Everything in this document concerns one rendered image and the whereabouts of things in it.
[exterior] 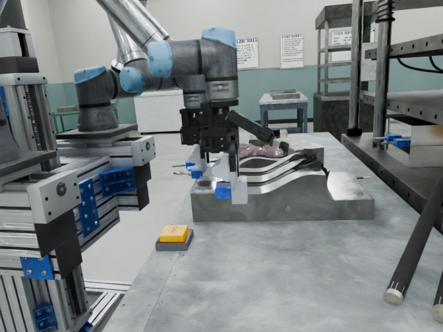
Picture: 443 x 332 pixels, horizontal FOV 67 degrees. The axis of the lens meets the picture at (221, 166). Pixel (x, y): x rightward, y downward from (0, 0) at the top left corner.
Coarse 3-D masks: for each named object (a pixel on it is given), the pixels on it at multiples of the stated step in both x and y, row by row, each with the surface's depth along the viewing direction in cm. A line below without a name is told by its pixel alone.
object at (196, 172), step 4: (208, 164) 113; (212, 164) 113; (196, 168) 114; (200, 168) 114; (208, 168) 110; (212, 168) 110; (184, 172) 114; (188, 172) 114; (192, 172) 112; (196, 172) 112; (200, 172) 111; (208, 172) 111; (192, 176) 112; (196, 176) 112
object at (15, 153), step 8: (0, 120) 81; (0, 128) 81; (8, 128) 85; (0, 136) 81; (8, 136) 83; (0, 144) 80; (8, 144) 82; (16, 144) 86; (0, 152) 80; (8, 152) 82; (16, 152) 84; (0, 160) 80; (8, 160) 82
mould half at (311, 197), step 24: (240, 168) 118; (264, 168) 116; (288, 168) 102; (312, 168) 95; (192, 192) 96; (264, 192) 93; (288, 192) 92; (312, 192) 91; (336, 192) 96; (192, 216) 97; (216, 216) 96; (240, 216) 96; (264, 216) 95; (288, 216) 94; (312, 216) 93; (336, 216) 92; (360, 216) 91
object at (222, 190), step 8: (216, 184) 84; (224, 184) 83; (240, 184) 80; (200, 192) 84; (208, 192) 83; (216, 192) 81; (224, 192) 81; (232, 192) 81; (240, 192) 80; (232, 200) 81; (240, 200) 81
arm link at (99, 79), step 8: (80, 72) 120; (88, 72) 120; (96, 72) 122; (104, 72) 125; (112, 72) 128; (80, 80) 121; (88, 80) 121; (96, 80) 122; (104, 80) 124; (112, 80) 126; (80, 88) 122; (88, 88) 121; (96, 88) 122; (104, 88) 125; (112, 88) 127; (80, 96) 123; (88, 96) 122; (96, 96) 123; (104, 96) 125; (112, 96) 129; (80, 104) 124
